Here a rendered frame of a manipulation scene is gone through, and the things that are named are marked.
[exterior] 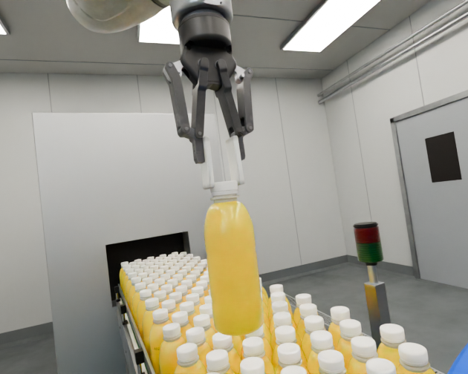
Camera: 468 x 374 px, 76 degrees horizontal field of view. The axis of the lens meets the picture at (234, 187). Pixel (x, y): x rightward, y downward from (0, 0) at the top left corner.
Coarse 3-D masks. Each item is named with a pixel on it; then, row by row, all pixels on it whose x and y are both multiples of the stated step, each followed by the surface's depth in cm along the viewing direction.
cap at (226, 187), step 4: (232, 180) 41; (216, 184) 41; (220, 184) 40; (224, 184) 40; (228, 184) 41; (232, 184) 41; (236, 184) 42; (212, 188) 41; (216, 188) 41; (220, 188) 40; (224, 188) 40; (228, 188) 40; (232, 188) 41; (236, 188) 41; (212, 192) 41; (216, 192) 41; (220, 192) 40; (224, 192) 40; (228, 192) 41; (232, 192) 41; (236, 192) 42
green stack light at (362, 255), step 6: (360, 246) 79; (366, 246) 78; (372, 246) 77; (378, 246) 78; (360, 252) 79; (366, 252) 78; (372, 252) 77; (378, 252) 77; (360, 258) 79; (366, 258) 78; (372, 258) 77; (378, 258) 77
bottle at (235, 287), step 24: (216, 216) 40; (240, 216) 40; (216, 240) 39; (240, 240) 39; (216, 264) 39; (240, 264) 39; (216, 288) 39; (240, 288) 39; (216, 312) 40; (240, 312) 38
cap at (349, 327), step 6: (342, 324) 57; (348, 324) 57; (354, 324) 57; (360, 324) 57; (342, 330) 57; (348, 330) 56; (354, 330) 56; (360, 330) 56; (348, 336) 56; (354, 336) 56
